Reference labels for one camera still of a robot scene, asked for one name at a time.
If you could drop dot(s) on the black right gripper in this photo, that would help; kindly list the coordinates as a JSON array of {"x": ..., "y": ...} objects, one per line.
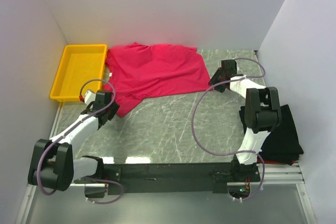
[{"x": 214, "y": 79}]

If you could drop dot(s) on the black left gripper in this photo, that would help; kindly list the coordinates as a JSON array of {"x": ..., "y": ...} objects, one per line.
[{"x": 114, "y": 108}]

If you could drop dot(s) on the red t shirt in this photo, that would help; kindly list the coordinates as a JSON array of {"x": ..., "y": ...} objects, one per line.
[{"x": 142, "y": 71}]

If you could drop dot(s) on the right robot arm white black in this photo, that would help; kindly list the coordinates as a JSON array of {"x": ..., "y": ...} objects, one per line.
[{"x": 262, "y": 112}]

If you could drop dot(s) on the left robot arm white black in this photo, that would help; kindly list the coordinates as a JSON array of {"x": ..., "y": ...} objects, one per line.
[{"x": 53, "y": 167}]

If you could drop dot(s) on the folded black t shirt stack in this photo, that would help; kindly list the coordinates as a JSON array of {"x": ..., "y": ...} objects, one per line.
[{"x": 282, "y": 144}]

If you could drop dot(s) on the folded red shirt under stack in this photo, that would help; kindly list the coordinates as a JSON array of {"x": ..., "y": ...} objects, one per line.
[{"x": 279, "y": 162}]

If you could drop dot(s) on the yellow plastic tray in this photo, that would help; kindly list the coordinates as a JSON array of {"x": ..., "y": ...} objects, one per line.
[{"x": 78, "y": 64}]

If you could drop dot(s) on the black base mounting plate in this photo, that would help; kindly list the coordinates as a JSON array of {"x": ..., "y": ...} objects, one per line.
[{"x": 119, "y": 179}]

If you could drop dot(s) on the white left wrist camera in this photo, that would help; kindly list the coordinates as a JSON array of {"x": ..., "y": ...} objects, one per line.
[{"x": 88, "y": 97}]

